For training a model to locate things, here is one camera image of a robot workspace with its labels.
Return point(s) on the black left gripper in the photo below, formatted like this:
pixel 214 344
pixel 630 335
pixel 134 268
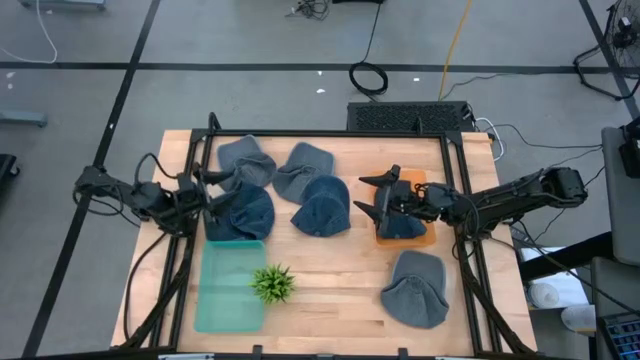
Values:
pixel 192 202

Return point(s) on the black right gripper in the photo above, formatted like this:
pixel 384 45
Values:
pixel 405 200

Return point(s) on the dark blue denim bucket hat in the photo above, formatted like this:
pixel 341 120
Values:
pixel 322 207
pixel 255 215
pixel 400 227

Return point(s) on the grey denim bucket hat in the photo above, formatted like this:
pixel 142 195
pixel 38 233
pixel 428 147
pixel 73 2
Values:
pixel 305 165
pixel 415 295
pixel 247 160

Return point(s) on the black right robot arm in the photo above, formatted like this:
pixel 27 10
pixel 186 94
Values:
pixel 510 195

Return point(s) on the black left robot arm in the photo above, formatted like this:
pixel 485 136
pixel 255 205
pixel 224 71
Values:
pixel 145 200

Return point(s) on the orange plastic bin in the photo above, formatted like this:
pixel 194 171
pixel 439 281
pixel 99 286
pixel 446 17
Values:
pixel 405 243

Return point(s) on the black perforated computer case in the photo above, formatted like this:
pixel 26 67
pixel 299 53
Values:
pixel 405 116

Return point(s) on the green plastic bin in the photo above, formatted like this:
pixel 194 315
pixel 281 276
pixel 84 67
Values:
pixel 225 290

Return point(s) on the artificial green plant white pot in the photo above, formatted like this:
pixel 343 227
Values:
pixel 272 284

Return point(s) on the white paper roll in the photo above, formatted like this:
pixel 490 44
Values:
pixel 577 318
pixel 545 295

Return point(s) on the black beam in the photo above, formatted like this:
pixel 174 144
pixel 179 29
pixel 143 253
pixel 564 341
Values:
pixel 565 257

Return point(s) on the black floor box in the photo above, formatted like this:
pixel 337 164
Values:
pixel 357 1

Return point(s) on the grey floor bar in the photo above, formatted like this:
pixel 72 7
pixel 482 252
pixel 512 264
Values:
pixel 22 119

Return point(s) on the black bag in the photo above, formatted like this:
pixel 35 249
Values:
pixel 6 172

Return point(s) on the grey furniture base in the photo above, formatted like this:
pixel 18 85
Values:
pixel 62 4

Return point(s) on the grey desk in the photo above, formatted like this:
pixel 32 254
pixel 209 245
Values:
pixel 622 210

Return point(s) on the black device on desk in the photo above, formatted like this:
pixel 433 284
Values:
pixel 631 150

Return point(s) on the black keyboard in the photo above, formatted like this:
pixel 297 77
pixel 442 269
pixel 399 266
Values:
pixel 622 337

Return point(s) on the black floor fan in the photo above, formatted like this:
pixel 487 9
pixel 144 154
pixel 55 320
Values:
pixel 625 25

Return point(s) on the black aluminium rig frame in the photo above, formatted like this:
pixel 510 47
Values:
pixel 325 133

